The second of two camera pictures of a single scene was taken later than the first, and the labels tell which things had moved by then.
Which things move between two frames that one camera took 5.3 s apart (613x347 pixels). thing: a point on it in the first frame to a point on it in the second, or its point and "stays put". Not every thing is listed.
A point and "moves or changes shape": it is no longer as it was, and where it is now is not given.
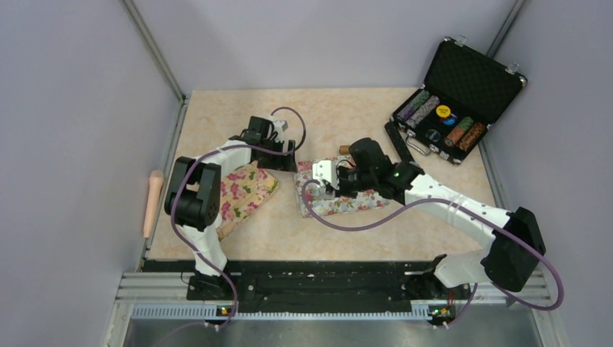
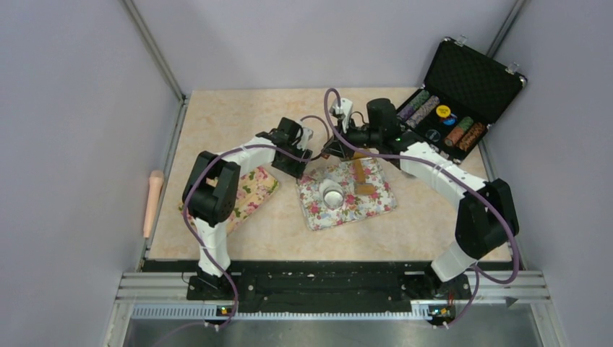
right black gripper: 342,191 to 335,147
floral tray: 324,203 moves or changes shape
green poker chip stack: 465,123 stays put
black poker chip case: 462,94 stays put
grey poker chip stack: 423,111 stays put
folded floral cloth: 243,189 stays put
